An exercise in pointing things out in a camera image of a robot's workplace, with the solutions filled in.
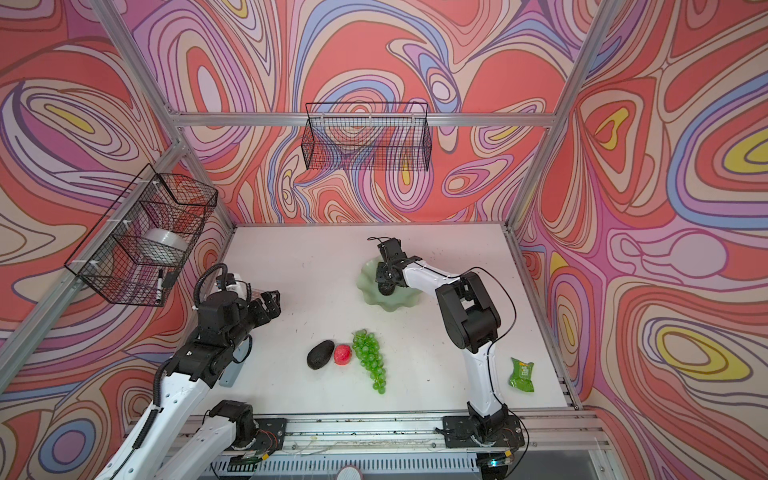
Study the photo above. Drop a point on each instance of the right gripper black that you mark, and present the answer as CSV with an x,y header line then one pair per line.
x,y
380,275

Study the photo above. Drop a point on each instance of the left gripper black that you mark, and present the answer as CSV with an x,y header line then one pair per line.
x,y
273,310

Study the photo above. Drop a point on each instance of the dark avocado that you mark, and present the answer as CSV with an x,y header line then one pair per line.
x,y
320,354
386,289

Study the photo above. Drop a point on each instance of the green fake grape bunch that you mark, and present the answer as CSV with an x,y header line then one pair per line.
x,y
366,348

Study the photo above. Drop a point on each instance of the red fake strawberry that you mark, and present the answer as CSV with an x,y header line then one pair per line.
x,y
342,354

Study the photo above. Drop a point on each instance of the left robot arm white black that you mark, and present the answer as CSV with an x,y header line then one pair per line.
x,y
227,313

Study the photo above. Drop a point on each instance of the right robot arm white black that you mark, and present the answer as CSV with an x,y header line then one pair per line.
x,y
472,322

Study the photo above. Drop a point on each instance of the black marker in basket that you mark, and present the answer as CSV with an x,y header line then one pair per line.
x,y
159,287

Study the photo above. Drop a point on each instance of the silver tape roll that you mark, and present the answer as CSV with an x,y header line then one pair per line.
x,y
166,238

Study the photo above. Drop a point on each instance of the green snack packet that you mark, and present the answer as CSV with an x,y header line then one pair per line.
x,y
521,376

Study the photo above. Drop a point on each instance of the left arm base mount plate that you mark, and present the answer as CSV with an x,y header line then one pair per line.
x,y
266,436

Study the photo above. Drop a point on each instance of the black wire basket left wall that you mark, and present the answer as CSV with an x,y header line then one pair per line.
x,y
122,267

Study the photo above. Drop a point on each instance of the black wire basket wall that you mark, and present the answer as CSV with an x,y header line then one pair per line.
x,y
122,267
367,136

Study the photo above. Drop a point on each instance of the black wire basket back wall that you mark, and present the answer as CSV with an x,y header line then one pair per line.
x,y
367,136

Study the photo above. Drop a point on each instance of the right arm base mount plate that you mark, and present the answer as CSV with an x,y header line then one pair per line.
x,y
467,432

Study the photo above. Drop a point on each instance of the aluminium front rail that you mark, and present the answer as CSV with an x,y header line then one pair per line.
x,y
374,433

